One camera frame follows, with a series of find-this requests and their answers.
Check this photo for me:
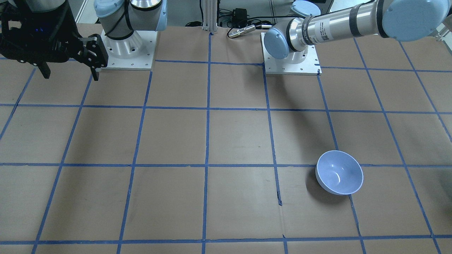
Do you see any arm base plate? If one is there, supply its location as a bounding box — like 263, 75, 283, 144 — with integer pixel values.
261, 32, 322, 75
101, 31, 159, 71

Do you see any black power adapter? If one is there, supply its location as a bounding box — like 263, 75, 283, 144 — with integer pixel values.
231, 8, 248, 24

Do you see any black cable bundle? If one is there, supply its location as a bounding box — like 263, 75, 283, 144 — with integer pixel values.
185, 7, 276, 30

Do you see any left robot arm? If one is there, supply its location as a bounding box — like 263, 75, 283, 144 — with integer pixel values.
262, 0, 451, 59

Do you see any aluminium profile post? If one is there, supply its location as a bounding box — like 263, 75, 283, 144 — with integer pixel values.
199, 0, 219, 35

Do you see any blue bowl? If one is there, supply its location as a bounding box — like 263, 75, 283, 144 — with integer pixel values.
315, 151, 364, 195

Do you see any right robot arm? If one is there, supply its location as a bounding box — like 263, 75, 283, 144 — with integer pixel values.
1, 0, 167, 81

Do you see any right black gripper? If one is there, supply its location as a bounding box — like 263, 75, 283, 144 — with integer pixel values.
1, 0, 108, 81

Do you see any gold cylinder tool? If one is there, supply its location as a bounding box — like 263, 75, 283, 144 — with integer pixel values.
227, 25, 256, 39

